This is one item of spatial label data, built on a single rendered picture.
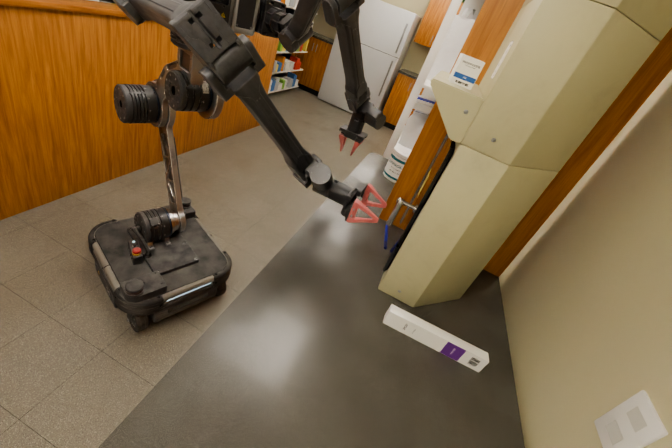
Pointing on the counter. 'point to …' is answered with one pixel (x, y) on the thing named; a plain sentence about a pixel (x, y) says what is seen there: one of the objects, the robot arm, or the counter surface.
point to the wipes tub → (396, 163)
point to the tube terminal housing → (517, 139)
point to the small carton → (466, 71)
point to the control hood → (456, 105)
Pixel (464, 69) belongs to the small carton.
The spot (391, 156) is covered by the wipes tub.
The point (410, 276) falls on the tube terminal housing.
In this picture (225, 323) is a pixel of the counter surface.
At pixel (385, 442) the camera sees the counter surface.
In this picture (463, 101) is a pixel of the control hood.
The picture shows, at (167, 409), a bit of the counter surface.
